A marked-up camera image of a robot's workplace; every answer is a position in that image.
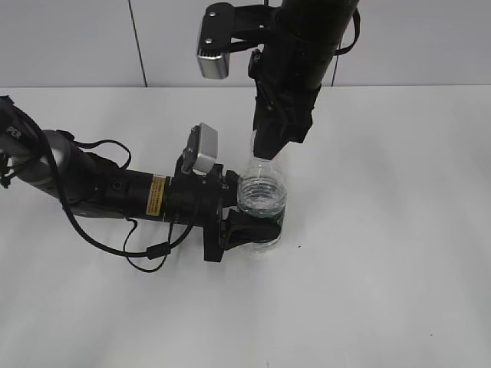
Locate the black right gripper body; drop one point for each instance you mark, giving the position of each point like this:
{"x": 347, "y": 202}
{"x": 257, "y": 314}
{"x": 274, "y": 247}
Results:
{"x": 287, "y": 76}

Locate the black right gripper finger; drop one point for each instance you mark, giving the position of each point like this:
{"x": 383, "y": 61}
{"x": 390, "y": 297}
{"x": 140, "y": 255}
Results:
{"x": 280, "y": 117}

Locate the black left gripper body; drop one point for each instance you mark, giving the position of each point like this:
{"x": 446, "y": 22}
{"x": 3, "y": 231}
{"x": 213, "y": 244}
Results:
{"x": 195, "y": 200}

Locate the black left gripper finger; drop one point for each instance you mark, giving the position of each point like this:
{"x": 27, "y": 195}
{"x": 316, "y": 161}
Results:
{"x": 240, "y": 228}
{"x": 230, "y": 189}

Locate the clear cestbon water bottle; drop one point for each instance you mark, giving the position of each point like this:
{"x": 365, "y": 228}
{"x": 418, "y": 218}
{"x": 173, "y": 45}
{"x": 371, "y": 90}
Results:
{"x": 262, "y": 191}

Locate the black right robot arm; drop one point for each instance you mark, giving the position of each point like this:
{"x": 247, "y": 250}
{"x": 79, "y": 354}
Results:
{"x": 320, "y": 23}

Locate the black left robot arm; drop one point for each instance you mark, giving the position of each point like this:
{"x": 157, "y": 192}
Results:
{"x": 86, "y": 185}

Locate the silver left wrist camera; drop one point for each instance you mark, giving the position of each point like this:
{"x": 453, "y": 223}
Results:
{"x": 201, "y": 150}

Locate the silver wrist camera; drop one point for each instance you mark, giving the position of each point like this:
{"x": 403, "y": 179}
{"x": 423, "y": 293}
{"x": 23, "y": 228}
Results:
{"x": 201, "y": 150}
{"x": 226, "y": 29}

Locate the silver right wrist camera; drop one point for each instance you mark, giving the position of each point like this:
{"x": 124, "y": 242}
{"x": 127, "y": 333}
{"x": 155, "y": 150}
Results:
{"x": 226, "y": 29}

